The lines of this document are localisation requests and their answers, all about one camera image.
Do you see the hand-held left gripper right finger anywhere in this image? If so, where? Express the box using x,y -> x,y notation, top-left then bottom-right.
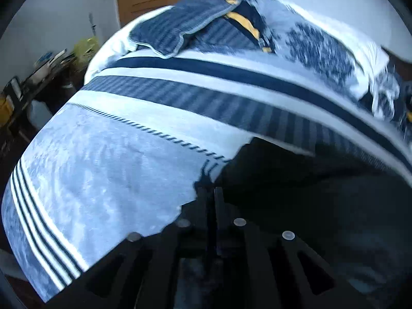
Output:
216,187 -> 374,309

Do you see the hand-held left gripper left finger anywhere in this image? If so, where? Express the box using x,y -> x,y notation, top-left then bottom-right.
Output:
43,185 -> 216,309

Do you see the black puffer jacket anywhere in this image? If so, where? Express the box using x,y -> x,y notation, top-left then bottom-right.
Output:
193,137 -> 412,297

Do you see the blue white striped bedspread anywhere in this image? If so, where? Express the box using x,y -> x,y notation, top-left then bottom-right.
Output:
0,56 -> 412,303

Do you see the blue striped pillow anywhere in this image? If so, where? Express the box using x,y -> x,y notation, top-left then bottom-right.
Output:
128,0 -> 243,59

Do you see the bundled printed duvet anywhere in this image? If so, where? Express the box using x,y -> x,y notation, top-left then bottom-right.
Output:
222,0 -> 412,132

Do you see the yellow-green bag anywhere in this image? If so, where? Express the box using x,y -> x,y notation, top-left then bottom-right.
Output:
72,37 -> 99,62

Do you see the cluttered dark side table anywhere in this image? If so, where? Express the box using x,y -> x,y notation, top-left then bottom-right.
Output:
0,50 -> 84,142

